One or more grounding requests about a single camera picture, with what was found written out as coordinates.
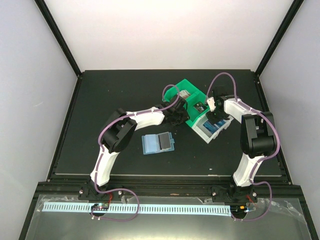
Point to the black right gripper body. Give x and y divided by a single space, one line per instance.
218 115

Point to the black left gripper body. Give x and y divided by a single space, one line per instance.
179 118

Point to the blue leather card holder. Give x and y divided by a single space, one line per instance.
151 145

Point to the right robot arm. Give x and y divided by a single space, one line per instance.
257 137

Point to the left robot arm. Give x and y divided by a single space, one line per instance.
119 130

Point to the blue card stack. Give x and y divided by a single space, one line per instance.
213 128

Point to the black card in bin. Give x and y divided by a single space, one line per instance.
200 107

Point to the red white card stack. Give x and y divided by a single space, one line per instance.
184 94

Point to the white plastic bin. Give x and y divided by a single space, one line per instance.
205 135

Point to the green plastic bin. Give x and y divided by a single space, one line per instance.
169 96

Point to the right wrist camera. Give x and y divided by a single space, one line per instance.
211 103

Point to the white slotted cable duct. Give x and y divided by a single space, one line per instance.
153 209

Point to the black aluminium frame rail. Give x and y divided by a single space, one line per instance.
218 188

